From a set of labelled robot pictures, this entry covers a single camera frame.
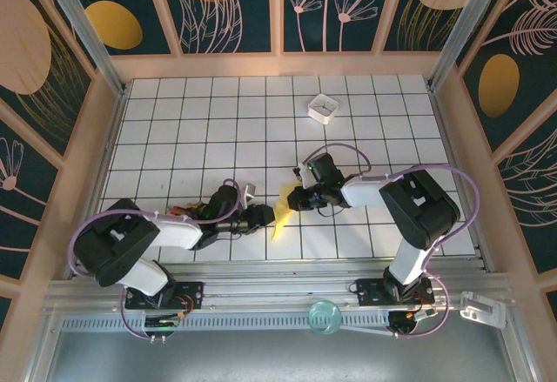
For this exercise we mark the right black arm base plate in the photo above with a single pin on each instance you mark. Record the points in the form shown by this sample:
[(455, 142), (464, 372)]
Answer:
[(370, 292)]

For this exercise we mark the black controller board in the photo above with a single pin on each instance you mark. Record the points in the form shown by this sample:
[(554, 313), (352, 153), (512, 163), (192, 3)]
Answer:
[(163, 323), (407, 321)]

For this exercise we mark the aluminium side rail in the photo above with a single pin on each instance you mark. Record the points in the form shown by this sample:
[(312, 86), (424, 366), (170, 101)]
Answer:
[(111, 138), (447, 138)]

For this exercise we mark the clear round glass cup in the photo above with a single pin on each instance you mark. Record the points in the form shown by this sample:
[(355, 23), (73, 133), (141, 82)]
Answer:
[(324, 317)]

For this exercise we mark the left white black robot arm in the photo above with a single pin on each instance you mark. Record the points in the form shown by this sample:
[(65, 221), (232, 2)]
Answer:
[(113, 243)]

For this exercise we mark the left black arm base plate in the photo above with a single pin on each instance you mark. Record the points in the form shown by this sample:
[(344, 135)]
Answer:
[(191, 292)]

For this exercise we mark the grey metal sheet panel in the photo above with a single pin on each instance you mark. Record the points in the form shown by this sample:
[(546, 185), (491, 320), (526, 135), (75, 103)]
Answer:
[(261, 360)]

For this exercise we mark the red black utility knife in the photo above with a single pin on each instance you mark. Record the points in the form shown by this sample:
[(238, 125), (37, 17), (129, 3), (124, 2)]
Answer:
[(177, 210)]

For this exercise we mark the small brass fitting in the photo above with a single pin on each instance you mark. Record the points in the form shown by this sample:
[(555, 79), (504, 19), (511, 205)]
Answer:
[(195, 204)]

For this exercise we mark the aluminium corner post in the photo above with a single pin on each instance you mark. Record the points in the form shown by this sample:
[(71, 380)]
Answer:
[(465, 25), (82, 25)]

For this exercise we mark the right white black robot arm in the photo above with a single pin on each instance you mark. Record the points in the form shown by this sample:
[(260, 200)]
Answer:
[(418, 208)]

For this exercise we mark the white square box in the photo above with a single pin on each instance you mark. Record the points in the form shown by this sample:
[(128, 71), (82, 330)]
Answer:
[(324, 108)]

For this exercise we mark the right black controller board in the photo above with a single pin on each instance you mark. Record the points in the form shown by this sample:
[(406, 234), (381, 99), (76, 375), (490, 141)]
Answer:
[(407, 321)]

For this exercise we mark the yellow cloth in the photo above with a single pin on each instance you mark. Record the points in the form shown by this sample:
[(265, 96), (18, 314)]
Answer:
[(283, 216)]

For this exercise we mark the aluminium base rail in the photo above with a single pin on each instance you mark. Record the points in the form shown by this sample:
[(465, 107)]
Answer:
[(270, 288)]

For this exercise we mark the left black controller board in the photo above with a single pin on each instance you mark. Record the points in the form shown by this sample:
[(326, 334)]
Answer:
[(163, 323)]

